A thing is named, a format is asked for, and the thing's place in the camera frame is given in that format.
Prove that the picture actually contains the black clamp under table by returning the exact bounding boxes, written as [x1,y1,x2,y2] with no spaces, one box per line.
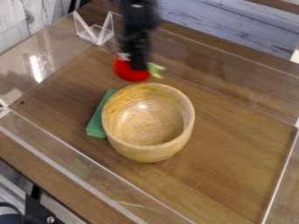
[0,186,65,224]

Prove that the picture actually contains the green rectangular block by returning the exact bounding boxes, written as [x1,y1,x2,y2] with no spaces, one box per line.
[85,89,117,139]

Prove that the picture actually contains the red plush strawberry toy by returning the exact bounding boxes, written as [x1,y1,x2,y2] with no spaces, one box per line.
[111,56,165,82]

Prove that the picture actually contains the clear acrylic corner bracket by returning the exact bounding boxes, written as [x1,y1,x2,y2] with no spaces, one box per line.
[71,11,114,46]

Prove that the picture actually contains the clear acrylic table barrier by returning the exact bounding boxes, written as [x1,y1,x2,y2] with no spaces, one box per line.
[0,17,299,224]

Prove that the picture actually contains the wooden bowl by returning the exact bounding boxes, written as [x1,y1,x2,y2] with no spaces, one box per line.
[101,83,194,163]

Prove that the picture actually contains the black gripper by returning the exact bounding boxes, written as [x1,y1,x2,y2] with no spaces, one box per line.
[118,0,160,70]

